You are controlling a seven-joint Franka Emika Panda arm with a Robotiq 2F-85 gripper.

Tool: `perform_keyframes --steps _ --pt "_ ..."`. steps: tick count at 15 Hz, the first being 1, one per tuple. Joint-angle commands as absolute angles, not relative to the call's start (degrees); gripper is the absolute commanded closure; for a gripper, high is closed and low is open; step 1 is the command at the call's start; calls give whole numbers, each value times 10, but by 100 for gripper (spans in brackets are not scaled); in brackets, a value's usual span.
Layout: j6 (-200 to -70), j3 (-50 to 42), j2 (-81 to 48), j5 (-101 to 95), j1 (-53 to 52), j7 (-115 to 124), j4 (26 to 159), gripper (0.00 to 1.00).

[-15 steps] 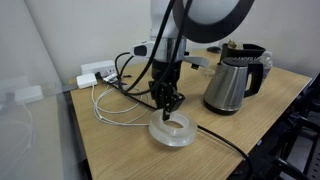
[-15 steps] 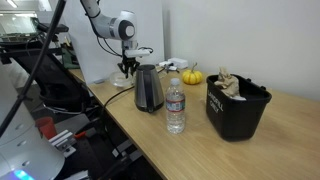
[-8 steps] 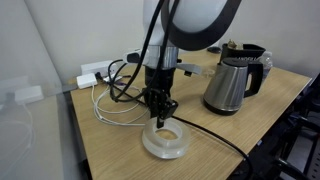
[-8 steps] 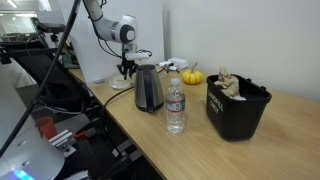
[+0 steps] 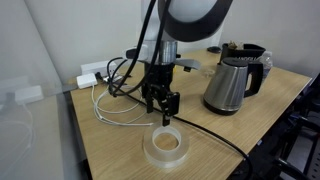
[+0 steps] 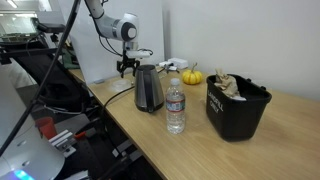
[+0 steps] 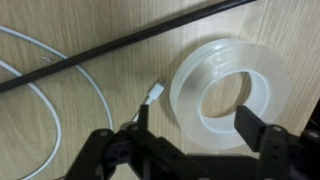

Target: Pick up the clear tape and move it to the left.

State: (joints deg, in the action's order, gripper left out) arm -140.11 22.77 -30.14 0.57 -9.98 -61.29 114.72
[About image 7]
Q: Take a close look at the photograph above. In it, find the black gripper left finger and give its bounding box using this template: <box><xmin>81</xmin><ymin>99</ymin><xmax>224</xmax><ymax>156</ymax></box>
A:
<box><xmin>64</xmin><ymin>103</ymin><xmax>208</xmax><ymax>180</ymax></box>

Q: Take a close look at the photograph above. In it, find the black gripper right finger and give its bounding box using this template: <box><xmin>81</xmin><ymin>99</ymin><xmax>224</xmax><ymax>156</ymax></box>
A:
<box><xmin>233</xmin><ymin>105</ymin><xmax>320</xmax><ymax>180</ymax></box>

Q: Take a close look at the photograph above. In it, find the clear tape roll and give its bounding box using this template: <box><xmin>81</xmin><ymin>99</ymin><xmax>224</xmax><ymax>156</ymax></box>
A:
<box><xmin>169</xmin><ymin>37</ymin><xmax>291</xmax><ymax>151</ymax></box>

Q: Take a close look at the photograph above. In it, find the white charging cable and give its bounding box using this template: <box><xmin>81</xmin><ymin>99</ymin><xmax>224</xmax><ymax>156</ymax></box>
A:
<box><xmin>0</xmin><ymin>25</ymin><xmax>167</xmax><ymax>180</ymax></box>

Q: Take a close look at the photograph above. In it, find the thick black power cable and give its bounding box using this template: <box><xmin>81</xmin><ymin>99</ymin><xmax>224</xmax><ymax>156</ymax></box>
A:
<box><xmin>0</xmin><ymin>0</ymin><xmax>258</xmax><ymax>94</ymax></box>

